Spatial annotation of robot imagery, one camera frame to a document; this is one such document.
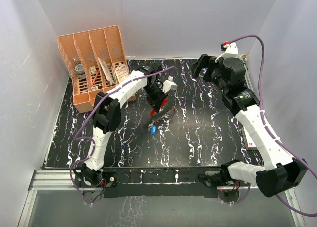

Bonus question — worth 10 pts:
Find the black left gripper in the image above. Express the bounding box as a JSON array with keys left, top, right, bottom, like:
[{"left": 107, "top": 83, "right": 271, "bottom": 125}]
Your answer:
[{"left": 144, "top": 83, "right": 168, "bottom": 114}]

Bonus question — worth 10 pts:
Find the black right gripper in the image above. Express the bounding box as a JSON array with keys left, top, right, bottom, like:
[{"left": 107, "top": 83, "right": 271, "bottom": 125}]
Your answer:
[{"left": 191, "top": 54, "right": 228, "bottom": 94}]

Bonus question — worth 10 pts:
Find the silver key with blue tag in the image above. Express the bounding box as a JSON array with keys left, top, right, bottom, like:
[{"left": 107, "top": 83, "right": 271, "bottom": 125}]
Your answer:
[{"left": 150, "top": 125, "right": 157, "bottom": 135}]

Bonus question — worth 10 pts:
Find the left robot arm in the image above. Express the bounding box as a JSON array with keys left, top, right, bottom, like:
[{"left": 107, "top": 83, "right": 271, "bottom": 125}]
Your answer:
[{"left": 76, "top": 64, "right": 174, "bottom": 187}]

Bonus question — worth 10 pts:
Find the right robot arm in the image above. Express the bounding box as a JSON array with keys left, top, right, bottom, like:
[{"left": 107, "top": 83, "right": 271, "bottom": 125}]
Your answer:
[{"left": 190, "top": 54, "right": 307, "bottom": 197}]

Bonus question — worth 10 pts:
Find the white packaged card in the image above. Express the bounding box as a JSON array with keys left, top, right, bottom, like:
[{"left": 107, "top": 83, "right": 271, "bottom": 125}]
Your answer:
[{"left": 98, "top": 57, "right": 114, "bottom": 85}]

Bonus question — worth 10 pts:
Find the peach plastic desk organizer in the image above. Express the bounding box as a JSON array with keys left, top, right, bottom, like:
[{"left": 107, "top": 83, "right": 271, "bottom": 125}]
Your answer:
[{"left": 57, "top": 25, "right": 128, "bottom": 113}]

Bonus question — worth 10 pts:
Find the round metal tin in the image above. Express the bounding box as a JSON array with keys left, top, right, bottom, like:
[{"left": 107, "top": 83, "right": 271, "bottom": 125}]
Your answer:
[{"left": 75, "top": 64, "right": 86, "bottom": 79}]

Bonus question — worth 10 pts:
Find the small white box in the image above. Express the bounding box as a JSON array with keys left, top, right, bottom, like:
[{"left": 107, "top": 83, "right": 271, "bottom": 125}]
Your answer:
[{"left": 242, "top": 127, "right": 257, "bottom": 150}]

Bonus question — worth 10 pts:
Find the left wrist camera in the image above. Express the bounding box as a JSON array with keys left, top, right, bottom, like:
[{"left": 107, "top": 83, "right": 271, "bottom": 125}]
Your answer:
[{"left": 162, "top": 76, "right": 178, "bottom": 93}]

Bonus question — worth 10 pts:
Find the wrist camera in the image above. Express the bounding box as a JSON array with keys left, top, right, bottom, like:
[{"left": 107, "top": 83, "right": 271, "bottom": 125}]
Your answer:
[
  {"left": 162, "top": 76, "right": 178, "bottom": 93},
  {"left": 215, "top": 41, "right": 238, "bottom": 63}
]

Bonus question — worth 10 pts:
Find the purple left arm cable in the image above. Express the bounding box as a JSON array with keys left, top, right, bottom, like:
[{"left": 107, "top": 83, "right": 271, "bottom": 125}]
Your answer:
[{"left": 69, "top": 66, "right": 175, "bottom": 207}]

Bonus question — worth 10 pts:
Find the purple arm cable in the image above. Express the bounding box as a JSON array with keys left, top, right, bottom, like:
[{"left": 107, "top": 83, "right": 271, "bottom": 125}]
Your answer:
[
  {"left": 69, "top": 66, "right": 175, "bottom": 207},
  {"left": 229, "top": 34, "right": 317, "bottom": 217}
]

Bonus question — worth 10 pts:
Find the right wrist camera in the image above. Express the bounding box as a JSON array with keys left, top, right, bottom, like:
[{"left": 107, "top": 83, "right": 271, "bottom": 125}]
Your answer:
[{"left": 215, "top": 41, "right": 238, "bottom": 63}]

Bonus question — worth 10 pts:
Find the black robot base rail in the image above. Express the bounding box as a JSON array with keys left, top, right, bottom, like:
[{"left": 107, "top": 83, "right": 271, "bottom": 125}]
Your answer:
[{"left": 74, "top": 166, "right": 251, "bottom": 200}]

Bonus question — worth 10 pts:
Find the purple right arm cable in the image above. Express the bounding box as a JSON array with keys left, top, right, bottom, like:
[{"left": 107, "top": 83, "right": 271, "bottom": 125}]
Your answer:
[{"left": 229, "top": 34, "right": 317, "bottom": 217}]

